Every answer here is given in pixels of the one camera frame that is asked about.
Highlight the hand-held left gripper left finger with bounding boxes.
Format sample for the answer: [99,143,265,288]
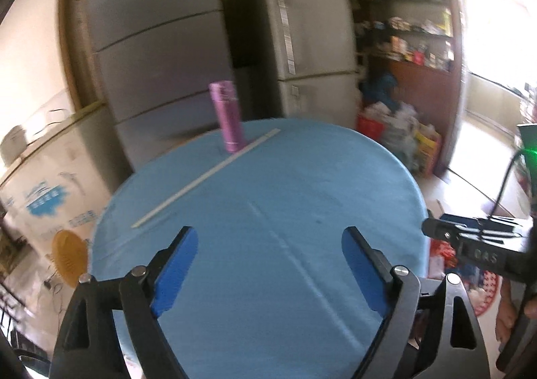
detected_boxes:
[49,226,199,379]

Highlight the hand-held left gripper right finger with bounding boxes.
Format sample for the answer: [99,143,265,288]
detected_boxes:
[341,226,491,379]

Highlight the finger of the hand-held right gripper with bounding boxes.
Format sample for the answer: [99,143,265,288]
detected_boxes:
[438,213,522,230]
[422,217,526,245]

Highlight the red mesh basket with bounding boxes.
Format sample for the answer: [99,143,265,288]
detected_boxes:
[428,242,502,318]

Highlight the yellow printed bag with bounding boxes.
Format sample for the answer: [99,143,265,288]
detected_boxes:
[413,123,443,179]

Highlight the long white rod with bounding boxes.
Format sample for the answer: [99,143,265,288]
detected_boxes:
[131,128,281,230]

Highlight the yellow floor fan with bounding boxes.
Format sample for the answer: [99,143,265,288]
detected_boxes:
[51,229,91,290]

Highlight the pile of white plastic bags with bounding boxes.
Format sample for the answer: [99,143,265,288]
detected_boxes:
[365,100,421,154]

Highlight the red printed bag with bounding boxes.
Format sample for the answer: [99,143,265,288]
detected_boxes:
[356,113,385,142]

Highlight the blue tablecloth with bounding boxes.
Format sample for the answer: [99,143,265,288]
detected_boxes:
[89,118,431,379]

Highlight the large blue bag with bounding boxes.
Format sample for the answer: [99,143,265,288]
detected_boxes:
[361,73,399,112]

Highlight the white chest freezer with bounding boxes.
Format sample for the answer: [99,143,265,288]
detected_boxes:
[0,106,122,276]

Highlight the purple thermos bottle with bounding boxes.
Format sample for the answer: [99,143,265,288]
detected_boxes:
[208,80,246,154]

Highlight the white rice cooker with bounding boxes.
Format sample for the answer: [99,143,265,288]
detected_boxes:
[0,124,30,168]

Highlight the silver refrigerator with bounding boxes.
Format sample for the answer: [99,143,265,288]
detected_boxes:
[252,0,361,125]

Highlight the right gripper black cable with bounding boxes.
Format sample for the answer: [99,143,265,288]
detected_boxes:
[489,150,523,221]

